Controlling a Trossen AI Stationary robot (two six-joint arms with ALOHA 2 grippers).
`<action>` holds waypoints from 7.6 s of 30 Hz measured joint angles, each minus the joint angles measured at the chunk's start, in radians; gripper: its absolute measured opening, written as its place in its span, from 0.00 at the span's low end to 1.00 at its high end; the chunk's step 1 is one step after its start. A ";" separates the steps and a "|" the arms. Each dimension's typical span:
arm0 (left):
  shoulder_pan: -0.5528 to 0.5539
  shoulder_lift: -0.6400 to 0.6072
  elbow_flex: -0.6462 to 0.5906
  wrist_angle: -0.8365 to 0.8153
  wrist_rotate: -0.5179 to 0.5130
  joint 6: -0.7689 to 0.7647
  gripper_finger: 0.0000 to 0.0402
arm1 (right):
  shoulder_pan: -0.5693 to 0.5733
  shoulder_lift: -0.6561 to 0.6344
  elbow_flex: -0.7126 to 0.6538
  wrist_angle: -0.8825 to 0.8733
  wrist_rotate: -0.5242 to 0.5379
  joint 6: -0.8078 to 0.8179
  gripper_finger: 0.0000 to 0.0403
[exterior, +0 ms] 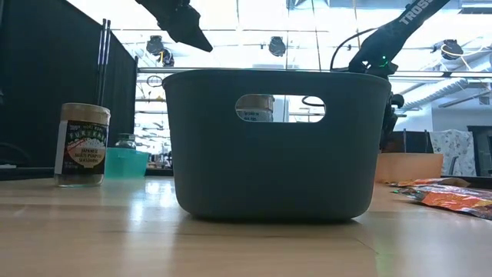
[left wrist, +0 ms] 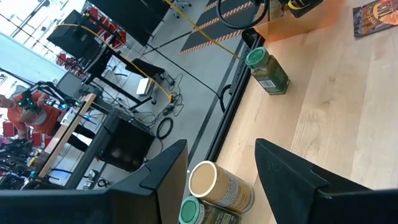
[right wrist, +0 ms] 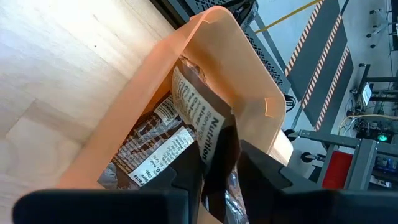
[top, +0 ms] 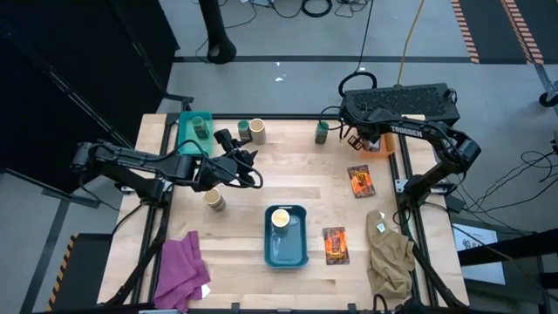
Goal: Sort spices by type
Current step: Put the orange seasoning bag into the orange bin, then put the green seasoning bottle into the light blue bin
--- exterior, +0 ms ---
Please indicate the tan-lid seasoning jar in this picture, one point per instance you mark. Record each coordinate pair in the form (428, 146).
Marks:
(82, 154)
(255, 107)

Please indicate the white patterned hanging cloth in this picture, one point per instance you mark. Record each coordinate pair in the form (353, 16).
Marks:
(453, 152)

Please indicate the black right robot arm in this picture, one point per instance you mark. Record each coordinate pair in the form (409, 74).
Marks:
(392, 34)

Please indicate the black hanging ceiling lamp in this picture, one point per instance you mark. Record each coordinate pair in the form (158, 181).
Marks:
(155, 45)
(450, 49)
(277, 46)

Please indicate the thin metal pole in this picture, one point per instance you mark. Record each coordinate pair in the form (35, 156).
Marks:
(100, 57)
(107, 57)

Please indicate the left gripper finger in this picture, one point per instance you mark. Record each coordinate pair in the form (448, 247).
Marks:
(184, 29)

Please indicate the orange taco seasoning packet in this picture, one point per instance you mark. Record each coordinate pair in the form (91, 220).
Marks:
(453, 200)
(426, 182)

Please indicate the translucent orange plastic bin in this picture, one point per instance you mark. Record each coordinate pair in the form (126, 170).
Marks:
(409, 167)

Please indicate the black cabinet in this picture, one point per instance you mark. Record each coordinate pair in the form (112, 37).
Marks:
(482, 150)

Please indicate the horizontal metal beam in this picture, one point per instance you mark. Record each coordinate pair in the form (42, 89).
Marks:
(269, 71)

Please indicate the teal plastic bin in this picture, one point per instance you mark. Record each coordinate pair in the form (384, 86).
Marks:
(125, 165)

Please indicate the black curtain partition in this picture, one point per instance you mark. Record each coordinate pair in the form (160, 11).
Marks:
(46, 69)

